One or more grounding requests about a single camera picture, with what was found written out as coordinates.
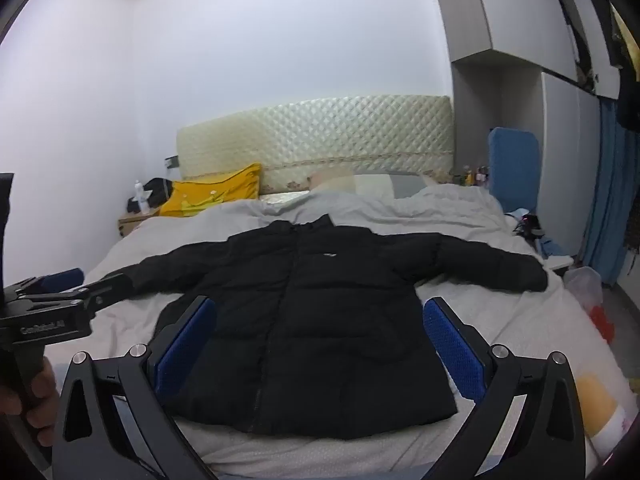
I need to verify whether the cream quilted headboard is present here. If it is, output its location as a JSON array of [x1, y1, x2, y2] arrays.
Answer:
[[176, 95, 455, 196]]

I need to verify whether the grey pillow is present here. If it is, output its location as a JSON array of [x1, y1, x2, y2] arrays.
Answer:
[[312, 172, 431, 199]]

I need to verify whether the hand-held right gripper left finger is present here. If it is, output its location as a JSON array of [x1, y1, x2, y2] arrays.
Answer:
[[50, 296, 218, 480]]

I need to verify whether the wooden nightstand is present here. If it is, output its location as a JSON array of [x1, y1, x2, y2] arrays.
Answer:
[[117, 207, 163, 238]]

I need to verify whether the grey patterned duvet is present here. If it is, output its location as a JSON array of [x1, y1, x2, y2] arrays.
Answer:
[[82, 182, 632, 477]]

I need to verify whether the person's left hand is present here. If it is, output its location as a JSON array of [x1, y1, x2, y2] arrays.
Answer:
[[0, 357, 61, 433]]

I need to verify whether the clear plastic bag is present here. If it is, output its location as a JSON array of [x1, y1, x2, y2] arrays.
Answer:
[[562, 266, 604, 312]]

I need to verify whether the black puffer jacket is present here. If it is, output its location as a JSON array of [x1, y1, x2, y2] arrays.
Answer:
[[117, 214, 549, 441]]

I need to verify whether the orange and white pillow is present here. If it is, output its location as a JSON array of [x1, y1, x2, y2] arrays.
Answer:
[[574, 372, 634, 453]]

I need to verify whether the row of small bottles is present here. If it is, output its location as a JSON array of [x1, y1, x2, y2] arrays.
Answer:
[[450, 162, 492, 187]]

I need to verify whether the blue cloth on shelf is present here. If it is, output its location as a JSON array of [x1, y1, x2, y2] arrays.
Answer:
[[487, 127, 543, 213]]

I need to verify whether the black bag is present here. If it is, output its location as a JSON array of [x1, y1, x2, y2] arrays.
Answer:
[[126, 177, 174, 214]]

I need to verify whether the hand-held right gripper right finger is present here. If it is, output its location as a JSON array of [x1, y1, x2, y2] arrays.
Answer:
[[422, 297, 587, 480]]

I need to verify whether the yellow pillow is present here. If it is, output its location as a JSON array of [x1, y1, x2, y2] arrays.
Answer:
[[159, 162, 263, 218]]

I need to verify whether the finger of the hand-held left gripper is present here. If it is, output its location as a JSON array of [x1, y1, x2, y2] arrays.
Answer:
[[75, 271, 135, 312], [25, 267, 86, 293]]

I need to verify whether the light blue cloth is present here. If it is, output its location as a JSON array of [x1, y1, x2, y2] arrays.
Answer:
[[505, 207, 567, 261]]

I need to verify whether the blue curtain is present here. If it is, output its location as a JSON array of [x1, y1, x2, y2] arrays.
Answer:
[[580, 100, 640, 288]]

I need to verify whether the white wardrobe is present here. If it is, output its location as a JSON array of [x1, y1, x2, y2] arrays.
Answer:
[[425, 0, 626, 273]]

